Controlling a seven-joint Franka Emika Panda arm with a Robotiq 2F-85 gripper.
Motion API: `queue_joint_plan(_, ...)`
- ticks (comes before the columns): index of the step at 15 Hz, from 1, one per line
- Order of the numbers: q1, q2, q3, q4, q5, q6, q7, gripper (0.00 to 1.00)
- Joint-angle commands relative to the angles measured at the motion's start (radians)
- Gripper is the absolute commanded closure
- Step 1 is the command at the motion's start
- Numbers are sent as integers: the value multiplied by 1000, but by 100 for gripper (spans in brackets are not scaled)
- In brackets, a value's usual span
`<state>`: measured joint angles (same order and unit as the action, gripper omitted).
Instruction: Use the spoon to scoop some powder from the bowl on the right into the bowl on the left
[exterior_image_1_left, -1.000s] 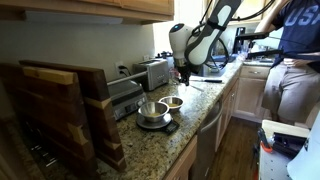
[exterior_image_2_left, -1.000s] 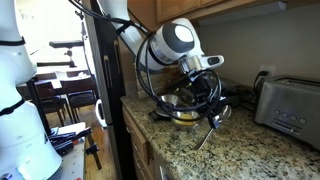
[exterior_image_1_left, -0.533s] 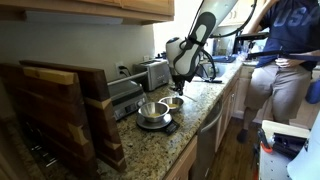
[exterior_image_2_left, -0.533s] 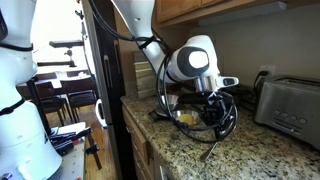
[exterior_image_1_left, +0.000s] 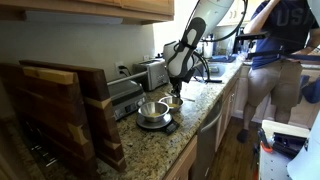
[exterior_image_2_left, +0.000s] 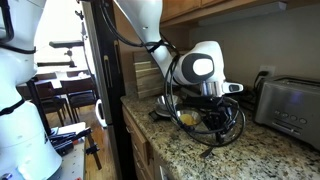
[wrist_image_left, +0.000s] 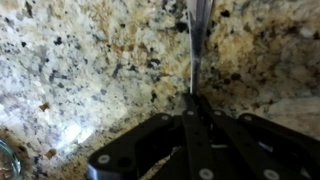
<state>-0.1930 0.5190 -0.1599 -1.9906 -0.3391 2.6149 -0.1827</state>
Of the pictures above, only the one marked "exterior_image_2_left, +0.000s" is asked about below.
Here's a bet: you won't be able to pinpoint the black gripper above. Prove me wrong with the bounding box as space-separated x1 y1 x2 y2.
199 97 239 145

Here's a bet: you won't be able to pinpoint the silver metal spoon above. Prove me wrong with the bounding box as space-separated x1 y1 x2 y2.
199 141 223 159

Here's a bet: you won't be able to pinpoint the steel bowl with yellow powder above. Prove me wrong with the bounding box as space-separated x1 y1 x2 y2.
174 109 203 130

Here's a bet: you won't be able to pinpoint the empty steel bowl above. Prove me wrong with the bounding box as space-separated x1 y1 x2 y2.
155 94 181 112

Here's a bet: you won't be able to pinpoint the black kitchen scale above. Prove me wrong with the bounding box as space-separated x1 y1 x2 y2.
148 102 178 122

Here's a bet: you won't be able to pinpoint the stainless steel toaster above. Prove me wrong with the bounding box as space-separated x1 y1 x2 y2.
253 75 320 151

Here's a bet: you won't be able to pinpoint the wooden lower cabinet drawers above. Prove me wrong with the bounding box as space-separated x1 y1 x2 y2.
121 103 176 180

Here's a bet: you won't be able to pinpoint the striped wooden cutting board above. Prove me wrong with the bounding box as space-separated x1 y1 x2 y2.
133 61 167 100

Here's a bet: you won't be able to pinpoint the black steel refrigerator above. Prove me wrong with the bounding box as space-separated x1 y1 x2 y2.
81 0 138 180

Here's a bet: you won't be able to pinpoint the dark cutting board light strip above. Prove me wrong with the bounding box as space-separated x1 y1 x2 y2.
132 49 159 65

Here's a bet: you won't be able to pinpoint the black bar clamp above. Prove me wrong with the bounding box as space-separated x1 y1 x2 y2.
84 132 103 171

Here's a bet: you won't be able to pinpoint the wooden upper cabinet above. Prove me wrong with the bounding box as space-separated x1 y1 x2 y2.
159 0 320 28

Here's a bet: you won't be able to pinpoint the dark wooden chair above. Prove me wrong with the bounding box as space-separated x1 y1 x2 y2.
59 77 100 123
34 81 68 127

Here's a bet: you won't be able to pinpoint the white perforated robot table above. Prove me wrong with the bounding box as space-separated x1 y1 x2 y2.
49 121 88 180

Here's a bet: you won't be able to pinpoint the black hand tools pile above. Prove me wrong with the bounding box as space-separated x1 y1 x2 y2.
49 127 93 156

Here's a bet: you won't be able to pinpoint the dark dining table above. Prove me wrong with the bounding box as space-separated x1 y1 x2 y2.
31 71 93 90

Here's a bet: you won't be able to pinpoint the black stand pole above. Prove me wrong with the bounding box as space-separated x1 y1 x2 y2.
25 79 53 135

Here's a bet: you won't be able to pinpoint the black power plug cable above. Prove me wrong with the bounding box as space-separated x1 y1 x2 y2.
254 70 270 92

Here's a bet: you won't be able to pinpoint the white wall outlet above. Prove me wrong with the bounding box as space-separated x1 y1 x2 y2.
259 65 277 78

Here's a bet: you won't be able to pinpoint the white curved handle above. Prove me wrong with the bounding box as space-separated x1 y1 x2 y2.
94 98 109 129

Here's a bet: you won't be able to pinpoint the black camera on arm stand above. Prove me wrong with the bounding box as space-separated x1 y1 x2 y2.
34 39 85 69

